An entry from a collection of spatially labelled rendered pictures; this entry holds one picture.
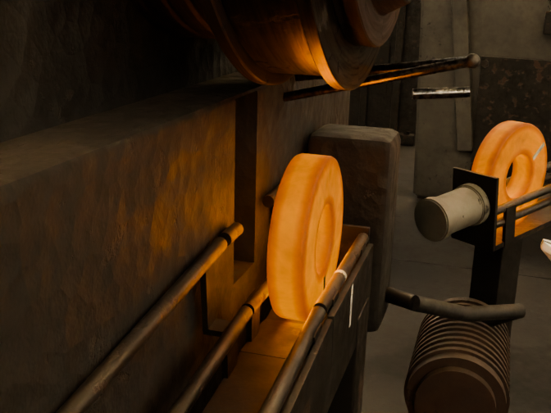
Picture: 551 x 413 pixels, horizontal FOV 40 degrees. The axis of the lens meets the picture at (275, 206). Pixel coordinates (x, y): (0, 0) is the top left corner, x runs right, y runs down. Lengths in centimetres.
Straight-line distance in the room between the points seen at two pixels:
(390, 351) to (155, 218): 166
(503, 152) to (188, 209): 62
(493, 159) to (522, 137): 7
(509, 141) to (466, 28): 226
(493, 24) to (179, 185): 286
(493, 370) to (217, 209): 48
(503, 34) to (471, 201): 231
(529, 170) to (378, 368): 100
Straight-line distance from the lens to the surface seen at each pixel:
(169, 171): 52
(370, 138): 85
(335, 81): 56
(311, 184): 64
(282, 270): 63
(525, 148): 113
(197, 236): 58
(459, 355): 97
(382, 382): 198
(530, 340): 231
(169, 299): 52
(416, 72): 72
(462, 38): 334
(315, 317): 60
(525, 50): 331
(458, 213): 102
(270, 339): 68
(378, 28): 61
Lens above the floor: 96
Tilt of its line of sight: 17 degrees down
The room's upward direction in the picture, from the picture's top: 2 degrees clockwise
